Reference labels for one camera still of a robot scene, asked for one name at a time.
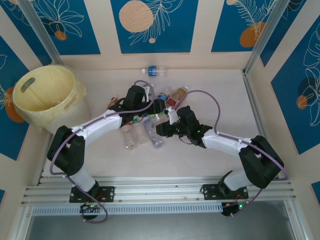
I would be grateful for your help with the blue yellow label bottle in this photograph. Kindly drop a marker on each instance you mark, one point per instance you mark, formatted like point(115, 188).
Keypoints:
point(163, 96)

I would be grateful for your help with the crushed clear bluish bottle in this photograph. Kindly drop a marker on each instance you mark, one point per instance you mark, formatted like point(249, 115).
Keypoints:
point(153, 136)

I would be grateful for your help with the red label tea bottle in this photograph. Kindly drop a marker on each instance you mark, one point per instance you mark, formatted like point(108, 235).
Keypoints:
point(176, 97)

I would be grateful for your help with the brown capped bottle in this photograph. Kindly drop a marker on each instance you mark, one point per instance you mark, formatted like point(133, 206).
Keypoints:
point(113, 101)

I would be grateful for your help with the clear bottle red cap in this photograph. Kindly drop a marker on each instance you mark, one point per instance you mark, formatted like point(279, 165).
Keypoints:
point(130, 140)

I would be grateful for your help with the cream plastic bin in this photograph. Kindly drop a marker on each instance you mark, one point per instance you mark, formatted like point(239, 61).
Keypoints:
point(42, 85)

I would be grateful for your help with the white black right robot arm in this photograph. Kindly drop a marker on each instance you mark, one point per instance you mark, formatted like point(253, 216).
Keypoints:
point(222, 142)

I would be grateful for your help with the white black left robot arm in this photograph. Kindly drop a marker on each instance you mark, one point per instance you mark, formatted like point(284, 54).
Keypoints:
point(100, 125)

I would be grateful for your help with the clear bottle blue label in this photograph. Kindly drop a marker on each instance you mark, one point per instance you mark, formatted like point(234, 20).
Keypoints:
point(152, 70)

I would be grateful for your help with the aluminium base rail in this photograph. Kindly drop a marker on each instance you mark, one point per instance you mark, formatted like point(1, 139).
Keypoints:
point(155, 190)

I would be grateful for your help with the aluminium side rail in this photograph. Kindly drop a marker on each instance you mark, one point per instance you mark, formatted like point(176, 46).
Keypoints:
point(256, 110)

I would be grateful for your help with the aluminium frame post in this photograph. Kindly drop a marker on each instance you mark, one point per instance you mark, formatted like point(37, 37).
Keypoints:
point(42, 32)
point(264, 32)

